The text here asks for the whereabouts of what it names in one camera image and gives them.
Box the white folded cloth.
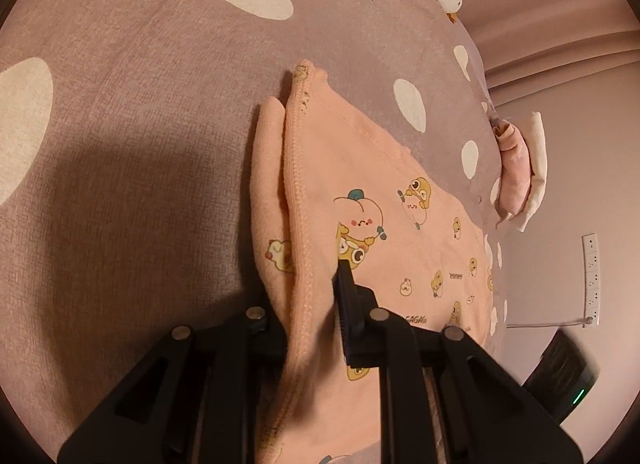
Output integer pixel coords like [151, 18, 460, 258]
[519, 110, 549, 234]

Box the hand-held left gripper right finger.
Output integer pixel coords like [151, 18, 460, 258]
[332, 259, 586, 464]

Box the orange duck print shirt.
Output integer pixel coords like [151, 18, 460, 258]
[247, 59, 496, 464]

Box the pink folded cloth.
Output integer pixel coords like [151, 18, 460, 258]
[489, 118, 534, 223]

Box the white power strip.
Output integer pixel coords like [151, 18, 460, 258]
[581, 232, 601, 329]

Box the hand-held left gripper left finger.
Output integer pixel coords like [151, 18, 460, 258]
[57, 306, 291, 464]

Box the mauve polka dot blanket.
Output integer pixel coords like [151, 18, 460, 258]
[0, 0, 509, 464]

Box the white cable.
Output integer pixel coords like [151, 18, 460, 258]
[505, 316, 596, 330]

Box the pink curtain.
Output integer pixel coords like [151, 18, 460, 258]
[430, 0, 640, 105]

